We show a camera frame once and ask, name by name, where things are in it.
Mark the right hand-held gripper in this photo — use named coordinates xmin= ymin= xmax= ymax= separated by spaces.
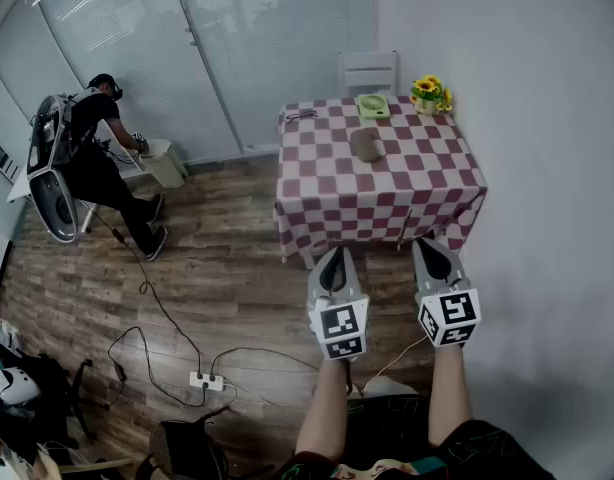
xmin=411 ymin=237 xmax=483 ymax=349

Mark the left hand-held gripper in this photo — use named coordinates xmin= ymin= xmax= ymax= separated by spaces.
xmin=306 ymin=246 xmax=371 ymax=362

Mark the brown pouch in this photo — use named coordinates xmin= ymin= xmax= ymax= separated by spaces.
xmin=349 ymin=128 xmax=384 ymax=164

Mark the person's right forearm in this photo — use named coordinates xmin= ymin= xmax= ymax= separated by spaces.
xmin=426 ymin=342 xmax=474 ymax=448

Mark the person's left forearm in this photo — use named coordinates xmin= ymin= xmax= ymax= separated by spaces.
xmin=295 ymin=357 xmax=354 ymax=465

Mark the red white checkered tablecloth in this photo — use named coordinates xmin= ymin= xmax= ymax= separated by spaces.
xmin=273 ymin=95 xmax=489 ymax=270

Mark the white power strip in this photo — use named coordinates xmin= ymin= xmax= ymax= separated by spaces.
xmin=188 ymin=370 xmax=226 ymax=392

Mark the sunflower bouquet in white pot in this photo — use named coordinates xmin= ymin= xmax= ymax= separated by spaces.
xmin=409 ymin=74 xmax=455 ymax=117

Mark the green flat desk fan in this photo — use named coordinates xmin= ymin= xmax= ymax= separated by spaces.
xmin=356 ymin=93 xmax=391 ymax=121

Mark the person's black patterned clothing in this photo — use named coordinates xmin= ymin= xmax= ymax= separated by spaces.
xmin=274 ymin=392 xmax=558 ymax=480

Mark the small white box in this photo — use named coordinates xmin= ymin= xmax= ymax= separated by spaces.
xmin=138 ymin=138 xmax=189 ymax=190

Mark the white wooden chair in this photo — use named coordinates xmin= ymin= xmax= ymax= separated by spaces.
xmin=336 ymin=50 xmax=401 ymax=100

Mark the dark wooden chair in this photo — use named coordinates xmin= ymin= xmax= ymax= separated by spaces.
xmin=147 ymin=404 xmax=277 ymax=480

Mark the black office chair base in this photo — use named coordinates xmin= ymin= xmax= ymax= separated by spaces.
xmin=61 ymin=357 xmax=112 ymax=442

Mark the white helmet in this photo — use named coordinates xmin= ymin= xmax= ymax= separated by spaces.
xmin=0 ymin=366 xmax=42 ymax=419

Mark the thin white cable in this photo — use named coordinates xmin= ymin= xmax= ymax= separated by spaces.
xmin=360 ymin=335 xmax=429 ymax=394

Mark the long black floor cable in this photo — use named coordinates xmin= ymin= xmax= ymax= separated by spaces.
xmin=76 ymin=198 xmax=204 ymax=375

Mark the looped black floor cable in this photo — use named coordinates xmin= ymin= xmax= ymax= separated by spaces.
xmin=106 ymin=325 xmax=209 ymax=410

